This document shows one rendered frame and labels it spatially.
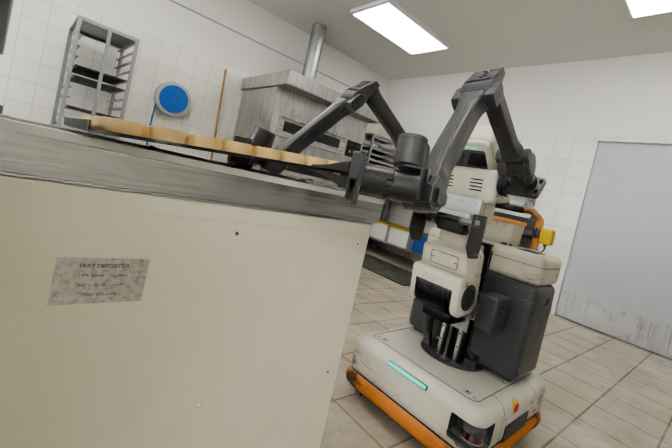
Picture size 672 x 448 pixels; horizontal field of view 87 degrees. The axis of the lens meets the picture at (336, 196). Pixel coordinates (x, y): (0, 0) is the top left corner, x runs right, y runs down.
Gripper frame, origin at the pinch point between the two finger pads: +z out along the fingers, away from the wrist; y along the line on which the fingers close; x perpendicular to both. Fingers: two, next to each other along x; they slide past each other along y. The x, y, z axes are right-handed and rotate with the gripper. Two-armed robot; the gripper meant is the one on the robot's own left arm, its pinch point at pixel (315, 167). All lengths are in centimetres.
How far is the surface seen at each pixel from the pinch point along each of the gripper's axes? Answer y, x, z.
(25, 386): 35, -27, 27
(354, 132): -55, 427, 14
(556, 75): -171, 403, -219
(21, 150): 4.9, -28.5, 30.9
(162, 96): -41, 332, 236
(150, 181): 6.8, -18.2, 20.9
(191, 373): 38.3, -11.6, 12.1
